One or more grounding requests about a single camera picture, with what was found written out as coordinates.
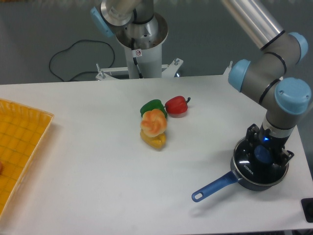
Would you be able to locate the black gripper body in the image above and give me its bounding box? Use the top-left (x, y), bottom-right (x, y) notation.
top-left (254, 123), bottom-right (291, 166)

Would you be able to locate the yellow bell pepper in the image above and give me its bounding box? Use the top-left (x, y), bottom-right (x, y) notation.
top-left (140, 130), bottom-right (166, 149)

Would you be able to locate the black object at table corner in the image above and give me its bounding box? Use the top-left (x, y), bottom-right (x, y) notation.
top-left (301, 198), bottom-right (313, 223)

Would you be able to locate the orange swirl bread roll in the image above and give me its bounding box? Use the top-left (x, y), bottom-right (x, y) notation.
top-left (140, 109), bottom-right (167, 138)

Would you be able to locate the black glass pot lid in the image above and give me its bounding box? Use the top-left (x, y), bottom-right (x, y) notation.
top-left (230, 138), bottom-right (289, 191)

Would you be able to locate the yellow woven basket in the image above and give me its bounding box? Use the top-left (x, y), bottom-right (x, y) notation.
top-left (0, 98), bottom-right (54, 215)

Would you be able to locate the black floor cable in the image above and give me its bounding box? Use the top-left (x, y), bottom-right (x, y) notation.
top-left (49, 39), bottom-right (115, 82)

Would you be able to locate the green bell pepper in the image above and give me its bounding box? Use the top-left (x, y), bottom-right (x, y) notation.
top-left (140, 99), bottom-right (168, 118)

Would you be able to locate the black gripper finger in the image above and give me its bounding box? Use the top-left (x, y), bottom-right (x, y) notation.
top-left (278, 147), bottom-right (294, 167)
top-left (245, 124), bottom-right (260, 159)

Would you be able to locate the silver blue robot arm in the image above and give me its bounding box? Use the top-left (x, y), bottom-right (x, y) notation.
top-left (90, 0), bottom-right (311, 167)

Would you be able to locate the blue saucepan with handle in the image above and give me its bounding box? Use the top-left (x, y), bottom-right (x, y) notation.
top-left (191, 136), bottom-right (290, 203)

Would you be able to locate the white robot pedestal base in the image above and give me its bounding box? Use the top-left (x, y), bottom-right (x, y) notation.
top-left (90, 8), bottom-right (183, 79)

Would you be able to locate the red bell pepper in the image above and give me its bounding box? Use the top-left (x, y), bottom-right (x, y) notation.
top-left (165, 95), bottom-right (191, 115)

